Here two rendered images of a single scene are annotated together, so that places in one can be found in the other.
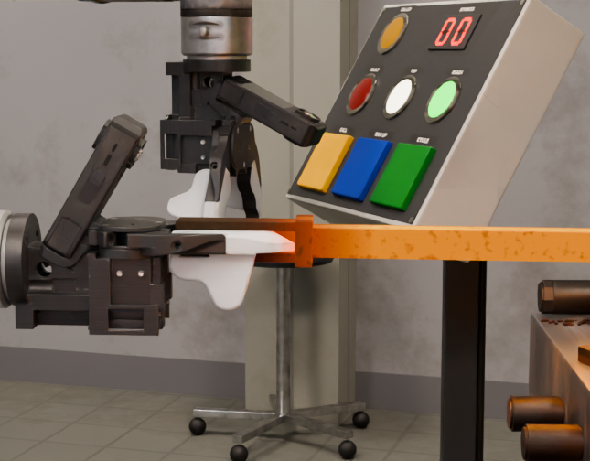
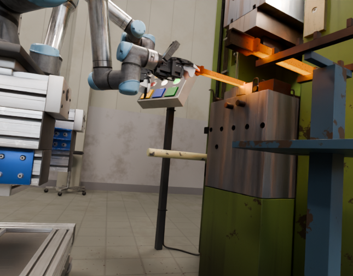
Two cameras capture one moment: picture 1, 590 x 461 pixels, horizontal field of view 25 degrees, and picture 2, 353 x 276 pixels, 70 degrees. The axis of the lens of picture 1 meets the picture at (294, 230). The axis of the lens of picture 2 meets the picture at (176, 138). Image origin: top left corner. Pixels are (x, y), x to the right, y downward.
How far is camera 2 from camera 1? 0.84 m
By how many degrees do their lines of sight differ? 34
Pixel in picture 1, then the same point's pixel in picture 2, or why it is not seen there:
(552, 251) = (232, 80)
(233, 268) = (192, 70)
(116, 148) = (177, 45)
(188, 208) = (144, 84)
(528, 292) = (118, 165)
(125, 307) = (177, 71)
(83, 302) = (168, 70)
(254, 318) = not seen: hidden behind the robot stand
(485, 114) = (186, 82)
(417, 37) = not seen: hidden behind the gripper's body
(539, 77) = (192, 79)
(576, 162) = (129, 141)
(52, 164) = not seen: hidden behind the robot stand
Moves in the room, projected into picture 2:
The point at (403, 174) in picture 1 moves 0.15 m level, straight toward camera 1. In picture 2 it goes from (172, 91) to (184, 85)
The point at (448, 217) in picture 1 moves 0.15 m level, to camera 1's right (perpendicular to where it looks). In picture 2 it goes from (181, 97) to (201, 102)
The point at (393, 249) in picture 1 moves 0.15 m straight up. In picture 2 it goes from (213, 74) to (215, 42)
